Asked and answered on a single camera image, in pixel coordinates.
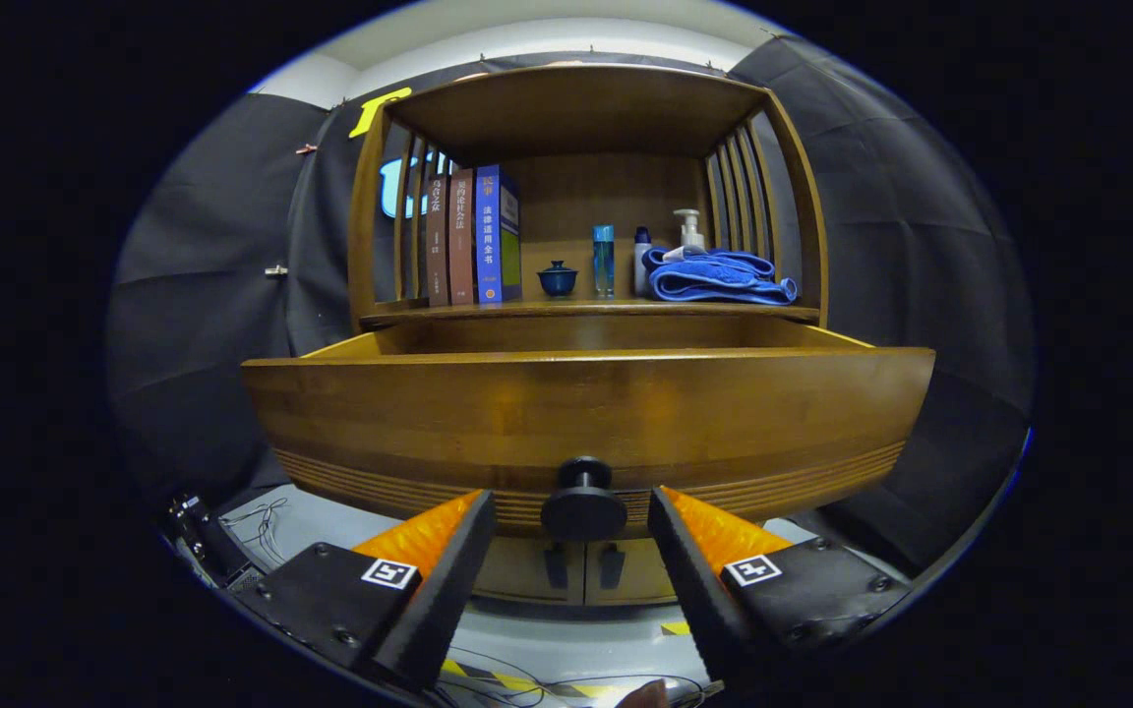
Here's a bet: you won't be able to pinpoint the wooden cabinet door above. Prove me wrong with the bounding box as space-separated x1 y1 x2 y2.
584 539 676 606
473 536 587 603

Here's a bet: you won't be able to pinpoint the blue folded towel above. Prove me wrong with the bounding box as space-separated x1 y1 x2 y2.
641 246 799 306

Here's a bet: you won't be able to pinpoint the wooden drawer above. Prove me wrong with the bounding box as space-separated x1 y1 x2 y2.
242 317 936 542

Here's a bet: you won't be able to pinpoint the blue book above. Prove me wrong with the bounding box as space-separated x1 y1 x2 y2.
474 164 523 305

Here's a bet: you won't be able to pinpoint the black backdrop cloth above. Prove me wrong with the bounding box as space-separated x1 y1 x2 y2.
104 39 1035 581

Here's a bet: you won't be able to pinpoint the wooden cabinet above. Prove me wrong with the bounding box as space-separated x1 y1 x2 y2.
242 64 936 606

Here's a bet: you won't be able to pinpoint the black device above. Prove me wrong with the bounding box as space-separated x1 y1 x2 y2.
168 495 263 591

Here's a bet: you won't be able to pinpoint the reddish brown book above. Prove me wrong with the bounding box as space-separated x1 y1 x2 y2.
447 169 477 306

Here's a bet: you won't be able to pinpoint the wooden countertop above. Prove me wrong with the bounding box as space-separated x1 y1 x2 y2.
360 298 821 325

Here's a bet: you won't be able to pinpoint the clear blue bottle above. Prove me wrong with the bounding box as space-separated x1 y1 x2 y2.
593 225 616 299

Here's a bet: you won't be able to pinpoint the yellow black floor tape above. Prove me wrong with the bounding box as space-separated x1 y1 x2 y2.
441 621 690 699

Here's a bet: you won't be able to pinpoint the dark brown book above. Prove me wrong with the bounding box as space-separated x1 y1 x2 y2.
426 175 451 308

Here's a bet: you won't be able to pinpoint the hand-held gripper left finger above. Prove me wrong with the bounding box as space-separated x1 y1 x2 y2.
232 489 499 694

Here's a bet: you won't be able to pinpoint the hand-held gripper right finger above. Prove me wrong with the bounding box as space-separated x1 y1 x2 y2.
647 485 912 689

